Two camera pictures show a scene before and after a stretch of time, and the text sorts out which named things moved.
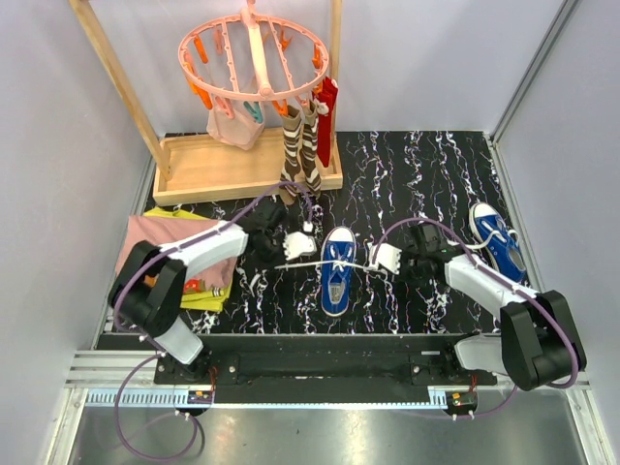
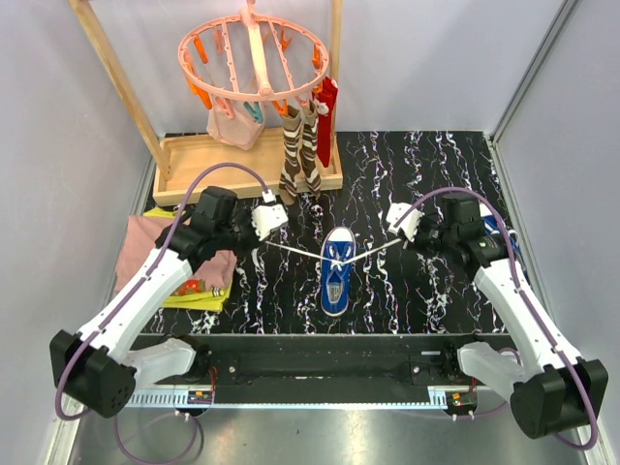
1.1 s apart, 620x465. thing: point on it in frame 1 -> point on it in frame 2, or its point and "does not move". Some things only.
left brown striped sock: (288, 185) does not move
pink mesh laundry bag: (242, 130) does not move
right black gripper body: (412, 269) -> (429, 235)
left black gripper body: (272, 253) -> (243, 233)
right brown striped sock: (308, 149) does not move
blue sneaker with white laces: (338, 261) does not move
